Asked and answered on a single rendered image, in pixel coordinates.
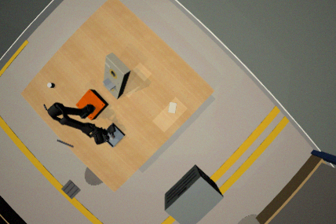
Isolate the small black cylinder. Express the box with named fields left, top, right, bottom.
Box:
left=47, top=83, right=55, bottom=88

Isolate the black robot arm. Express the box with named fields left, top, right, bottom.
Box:
left=47, top=102, right=109, bottom=145

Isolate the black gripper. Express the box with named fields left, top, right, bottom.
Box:
left=101, top=124, right=116, bottom=135

